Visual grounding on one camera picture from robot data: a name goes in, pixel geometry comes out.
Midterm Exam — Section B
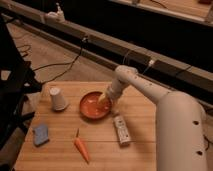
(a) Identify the blue sponge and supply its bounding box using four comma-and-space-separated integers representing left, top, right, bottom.
33, 124, 49, 146

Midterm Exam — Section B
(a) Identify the white bottle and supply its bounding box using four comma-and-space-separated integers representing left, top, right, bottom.
113, 115, 131, 146

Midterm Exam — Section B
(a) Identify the black floor cable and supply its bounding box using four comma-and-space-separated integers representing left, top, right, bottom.
33, 36, 89, 84

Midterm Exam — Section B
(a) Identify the orange carrot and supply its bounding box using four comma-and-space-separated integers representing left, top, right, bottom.
74, 131, 90, 163

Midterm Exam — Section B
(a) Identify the long metal rail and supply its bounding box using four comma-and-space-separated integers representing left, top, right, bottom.
0, 0, 213, 97

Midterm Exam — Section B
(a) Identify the black stand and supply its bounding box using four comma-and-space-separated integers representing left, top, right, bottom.
0, 14, 42, 151

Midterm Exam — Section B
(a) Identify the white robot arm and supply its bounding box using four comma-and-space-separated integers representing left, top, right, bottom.
98, 65, 208, 171

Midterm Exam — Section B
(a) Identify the white object on rail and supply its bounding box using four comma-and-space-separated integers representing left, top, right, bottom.
45, 3, 65, 22

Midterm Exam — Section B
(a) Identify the white paper cup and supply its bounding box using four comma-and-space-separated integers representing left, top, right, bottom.
49, 87, 69, 111

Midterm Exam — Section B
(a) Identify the orange ceramic bowl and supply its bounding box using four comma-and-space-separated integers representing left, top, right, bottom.
79, 91, 112, 120

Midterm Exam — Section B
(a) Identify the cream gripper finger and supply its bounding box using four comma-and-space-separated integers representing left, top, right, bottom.
98, 93, 108, 102

